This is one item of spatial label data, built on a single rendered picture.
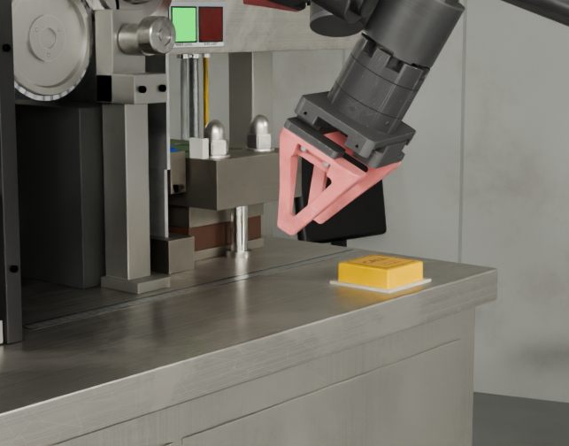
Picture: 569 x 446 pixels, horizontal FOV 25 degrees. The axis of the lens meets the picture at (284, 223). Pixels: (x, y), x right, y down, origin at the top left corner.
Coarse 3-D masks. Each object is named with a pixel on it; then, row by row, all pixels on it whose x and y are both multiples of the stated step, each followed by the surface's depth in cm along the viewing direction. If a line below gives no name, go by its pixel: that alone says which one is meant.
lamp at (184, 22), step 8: (176, 8) 194; (184, 8) 196; (192, 8) 197; (176, 16) 194; (184, 16) 196; (192, 16) 197; (176, 24) 195; (184, 24) 196; (192, 24) 197; (176, 32) 195; (184, 32) 196; (192, 32) 197; (176, 40) 195; (184, 40) 196; (192, 40) 198
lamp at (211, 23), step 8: (200, 8) 198; (208, 8) 200; (216, 8) 201; (200, 16) 198; (208, 16) 200; (216, 16) 201; (200, 24) 199; (208, 24) 200; (216, 24) 201; (200, 32) 199; (208, 32) 200; (216, 32) 202; (200, 40) 199; (208, 40) 200; (216, 40) 202
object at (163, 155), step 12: (156, 60) 150; (168, 60) 149; (156, 72) 150; (168, 72) 150; (84, 84) 158; (168, 84) 150; (72, 96) 160; (84, 96) 159; (168, 96) 150; (156, 108) 151; (168, 108) 150; (156, 120) 151; (168, 120) 150; (156, 132) 151; (168, 132) 151; (156, 144) 152; (168, 144) 151; (156, 156) 152; (168, 156) 151; (168, 168) 151
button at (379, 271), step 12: (348, 264) 144; (360, 264) 144; (372, 264) 144; (384, 264) 144; (396, 264) 144; (408, 264) 144; (420, 264) 146; (348, 276) 144; (360, 276) 143; (372, 276) 142; (384, 276) 141; (396, 276) 142; (408, 276) 144; (420, 276) 146
